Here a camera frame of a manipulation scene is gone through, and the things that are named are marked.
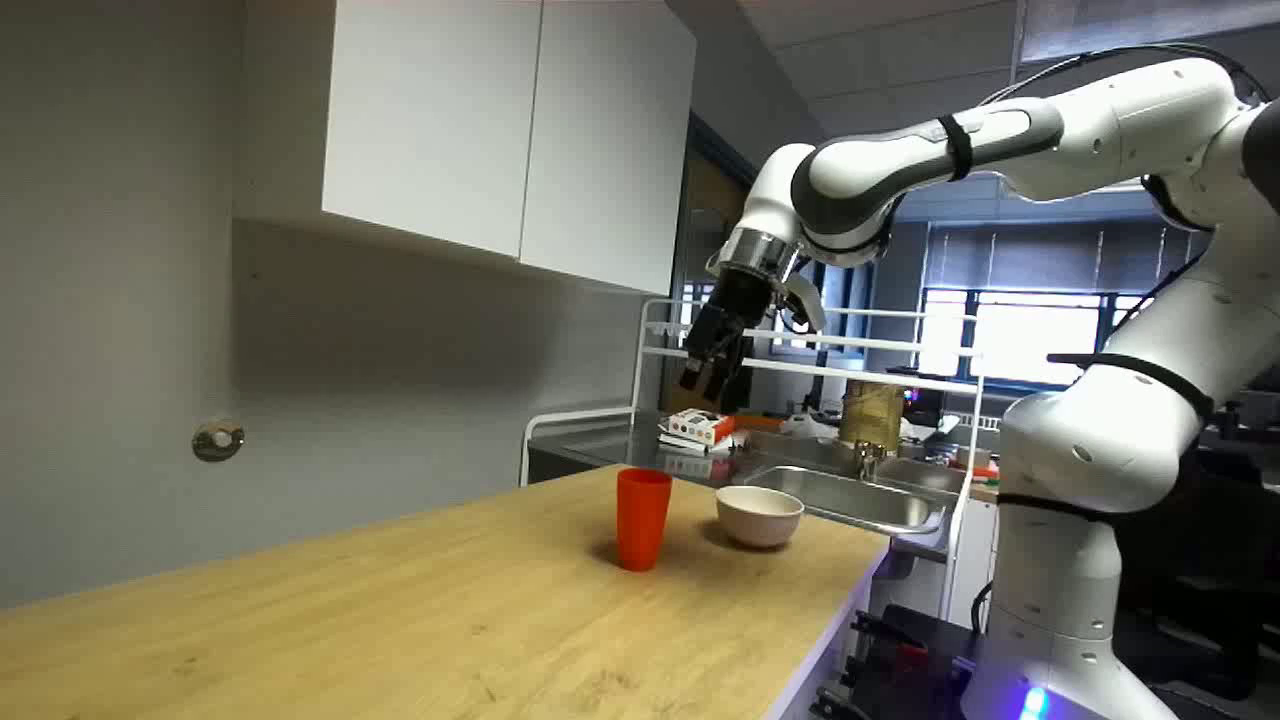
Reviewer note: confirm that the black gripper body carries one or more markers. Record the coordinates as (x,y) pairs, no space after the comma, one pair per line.
(731,321)

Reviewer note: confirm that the orange plastic cup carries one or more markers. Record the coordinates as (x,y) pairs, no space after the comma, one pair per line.
(640,520)

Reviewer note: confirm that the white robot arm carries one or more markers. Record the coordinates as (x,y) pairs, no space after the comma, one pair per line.
(1133,134)

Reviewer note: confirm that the black equipment at robot base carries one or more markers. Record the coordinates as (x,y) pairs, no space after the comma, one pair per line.
(901,666)

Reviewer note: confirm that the white bowl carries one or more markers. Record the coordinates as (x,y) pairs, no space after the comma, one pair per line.
(758,517)

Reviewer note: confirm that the red and white box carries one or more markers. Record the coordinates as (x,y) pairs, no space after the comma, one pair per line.
(699,428)

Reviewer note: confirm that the stainless steel sink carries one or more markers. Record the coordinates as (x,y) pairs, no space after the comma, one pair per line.
(841,499)

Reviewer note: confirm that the window with blinds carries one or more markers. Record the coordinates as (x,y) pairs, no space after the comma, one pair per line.
(1026,314)

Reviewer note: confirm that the framed wall board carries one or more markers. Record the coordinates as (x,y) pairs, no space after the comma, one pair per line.
(708,201)

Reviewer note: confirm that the white wall cabinet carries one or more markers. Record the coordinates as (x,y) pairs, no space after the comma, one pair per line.
(504,123)

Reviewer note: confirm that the round metal wall knob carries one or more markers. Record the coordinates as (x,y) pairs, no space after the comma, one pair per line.
(218,441)

